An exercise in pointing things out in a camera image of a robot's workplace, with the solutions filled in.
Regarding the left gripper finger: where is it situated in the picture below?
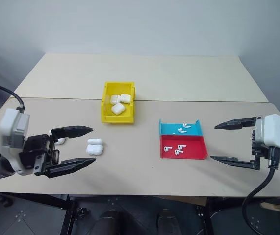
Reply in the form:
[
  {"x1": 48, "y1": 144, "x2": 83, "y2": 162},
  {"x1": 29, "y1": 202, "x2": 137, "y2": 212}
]
[
  {"x1": 41, "y1": 157, "x2": 97, "y2": 179},
  {"x1": 49, "y1": 125, "x2": 93, "y2": 142}
]

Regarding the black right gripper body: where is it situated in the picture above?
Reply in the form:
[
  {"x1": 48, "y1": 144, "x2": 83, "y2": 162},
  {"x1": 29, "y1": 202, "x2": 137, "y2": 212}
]
[{"x1": 250, "y1": 116, "x2": 270, "y2": 171}]

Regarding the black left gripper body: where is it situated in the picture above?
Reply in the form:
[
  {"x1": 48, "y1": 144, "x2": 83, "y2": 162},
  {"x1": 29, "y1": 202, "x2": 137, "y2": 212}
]
[{"x1": 19, "y1": 133, "x2": 62, "y2": 176}]

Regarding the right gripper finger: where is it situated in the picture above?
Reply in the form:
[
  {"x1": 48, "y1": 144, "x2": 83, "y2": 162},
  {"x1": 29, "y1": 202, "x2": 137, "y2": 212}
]
[
  {"x1": 210, "y1": 155, "x2": 256, "y2": 170},
  {"x1": 214, "y1": 117, "x2": 258, "y2": 131}
]

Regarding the yellow plastic bin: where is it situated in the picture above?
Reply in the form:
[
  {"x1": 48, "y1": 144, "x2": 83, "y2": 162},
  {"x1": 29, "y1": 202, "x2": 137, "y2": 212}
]
[{"x1": 101, "y1": 81, "x2": 137, "y2": 125}]

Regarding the red plastic tray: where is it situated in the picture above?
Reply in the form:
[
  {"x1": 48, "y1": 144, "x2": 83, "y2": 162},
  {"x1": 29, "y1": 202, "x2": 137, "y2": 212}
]
[{"x1": 159, "y1": 134, "x2": 209, "y2": 160}]

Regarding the blue plastic tray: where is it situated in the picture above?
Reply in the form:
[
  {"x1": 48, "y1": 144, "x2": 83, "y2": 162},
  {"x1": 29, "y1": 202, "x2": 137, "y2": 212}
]
[{"x1": 159, "y1": 119, "x2": 204, "y2": 136}]

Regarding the dark rounded shape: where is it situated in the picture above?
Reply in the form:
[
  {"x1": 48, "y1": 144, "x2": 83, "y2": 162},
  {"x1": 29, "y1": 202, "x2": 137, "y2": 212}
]
[
  {"x1": 97, "y1": 210, "x2": 124, "y2": 235},
  {"x1": 156, "y1": 208, "x2": 180, "y2": 235}
]

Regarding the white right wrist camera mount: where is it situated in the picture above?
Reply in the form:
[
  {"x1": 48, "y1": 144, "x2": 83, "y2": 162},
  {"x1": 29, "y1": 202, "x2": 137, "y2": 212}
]
[{"x1": 255, "y1": 114, "x2": 280, "y2": 164}]

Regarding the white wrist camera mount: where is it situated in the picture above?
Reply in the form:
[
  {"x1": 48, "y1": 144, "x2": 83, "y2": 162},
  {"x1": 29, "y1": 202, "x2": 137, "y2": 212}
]
[
  {"x1": 0, "y1": 108, "x2": 30, "y2": 149},
  {"x1": 255, "y1": 114, "x2": 280, "y2": 164}
]

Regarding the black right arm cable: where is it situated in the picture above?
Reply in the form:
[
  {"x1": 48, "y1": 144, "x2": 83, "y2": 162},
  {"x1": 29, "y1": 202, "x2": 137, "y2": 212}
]
[{"x1": 242, "y1": 146, "x2": 280, "y2": 235}]

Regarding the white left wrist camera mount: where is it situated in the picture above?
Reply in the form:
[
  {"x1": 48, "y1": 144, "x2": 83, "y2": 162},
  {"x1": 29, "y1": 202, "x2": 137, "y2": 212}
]
[{"x1": 0, "y1": 108, "x2": 30, "y2": 149}]

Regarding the black metal table frame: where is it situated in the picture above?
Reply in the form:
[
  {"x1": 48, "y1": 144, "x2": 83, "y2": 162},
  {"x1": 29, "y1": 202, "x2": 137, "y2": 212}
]
[{"x1": 0, "y1": 192, "x2": 253, "y2": 235}]

